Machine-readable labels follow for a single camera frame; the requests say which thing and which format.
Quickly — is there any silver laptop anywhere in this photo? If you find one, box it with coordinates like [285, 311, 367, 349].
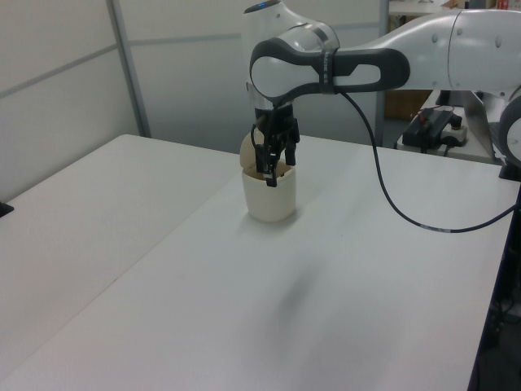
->
[462, 90, 504, 162]

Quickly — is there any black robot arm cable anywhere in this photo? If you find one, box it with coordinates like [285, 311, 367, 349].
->
[337, 90, 521, 235]

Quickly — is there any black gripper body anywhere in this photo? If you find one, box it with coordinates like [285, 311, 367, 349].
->
[253, 104, 300, 143]

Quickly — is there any grey partition post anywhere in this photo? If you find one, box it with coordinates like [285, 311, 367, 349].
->
[376, 0, 393, 148]

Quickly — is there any black power adapter box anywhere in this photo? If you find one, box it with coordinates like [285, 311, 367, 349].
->
[402, 108, 453, 145]

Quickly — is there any black pole base bracket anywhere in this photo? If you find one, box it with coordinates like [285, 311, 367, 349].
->
[498, 160, 521, 181]

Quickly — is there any white desk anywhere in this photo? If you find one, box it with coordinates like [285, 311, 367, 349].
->
[392, 134, 504, 166]

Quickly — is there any small cream trash can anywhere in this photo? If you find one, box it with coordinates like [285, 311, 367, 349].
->
[239, 130, 297, 223]

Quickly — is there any white power strip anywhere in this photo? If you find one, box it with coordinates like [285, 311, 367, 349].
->
[441, 121, 470, 148]

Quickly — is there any brown cardboard box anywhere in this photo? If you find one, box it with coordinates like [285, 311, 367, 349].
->
[384, 90, 431, 121]

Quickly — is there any red wire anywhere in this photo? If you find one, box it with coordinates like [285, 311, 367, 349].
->
[417, 105, 463, 123]

